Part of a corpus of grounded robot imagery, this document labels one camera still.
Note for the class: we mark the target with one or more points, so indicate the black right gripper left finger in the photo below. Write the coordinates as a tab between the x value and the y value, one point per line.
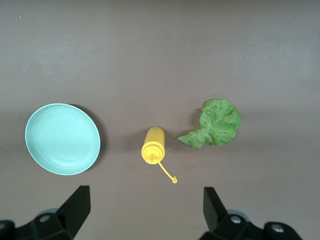
62	225

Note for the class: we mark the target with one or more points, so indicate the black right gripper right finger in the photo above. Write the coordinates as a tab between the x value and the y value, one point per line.
225	230

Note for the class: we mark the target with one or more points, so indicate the green lettuce leaf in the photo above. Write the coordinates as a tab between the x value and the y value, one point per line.
217	122

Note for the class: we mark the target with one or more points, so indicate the yellow squeeze bottle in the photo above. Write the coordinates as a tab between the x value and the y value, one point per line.
153	142

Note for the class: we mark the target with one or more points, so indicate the mint green plate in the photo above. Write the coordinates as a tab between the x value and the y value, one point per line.
62	140

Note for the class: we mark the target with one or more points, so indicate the brown table cover sheet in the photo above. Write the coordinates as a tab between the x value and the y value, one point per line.
160	50

